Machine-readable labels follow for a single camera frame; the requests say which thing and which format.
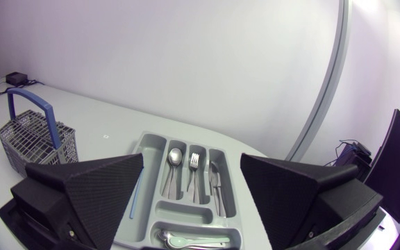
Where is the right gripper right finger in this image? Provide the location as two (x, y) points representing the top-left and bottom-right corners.
(240, 153), (384, 250)

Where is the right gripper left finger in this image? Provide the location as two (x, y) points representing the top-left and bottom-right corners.
(10, 153), (144, 250)

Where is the grey cutlery basket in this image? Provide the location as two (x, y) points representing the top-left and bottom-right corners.
(0, 87), (80, 178)

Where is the grey cutlery tray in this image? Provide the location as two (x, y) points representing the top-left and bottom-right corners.
(112, 131), (244, 250)

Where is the blue plastic stick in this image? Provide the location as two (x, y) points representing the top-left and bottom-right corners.
(128, 167), (145, 220)

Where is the steel knife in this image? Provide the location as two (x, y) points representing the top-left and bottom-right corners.
(208, 161), (221, 216)
(215, 172), (227, 219)

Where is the small steel spoon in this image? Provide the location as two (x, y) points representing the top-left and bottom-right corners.
(157, 229), (174, 244)

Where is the steel fork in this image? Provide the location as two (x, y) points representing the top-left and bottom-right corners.
(186, 152), (201, 194)
(192, 169), (201, 205)

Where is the pale plastic spoon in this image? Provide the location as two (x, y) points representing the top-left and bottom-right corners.
(167, 235), (231, 249)

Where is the dark screen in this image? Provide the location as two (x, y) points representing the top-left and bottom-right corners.
(363, 108), (400, 224)

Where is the black power brick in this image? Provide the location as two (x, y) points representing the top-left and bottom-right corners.
(5, 72), (28, 86)

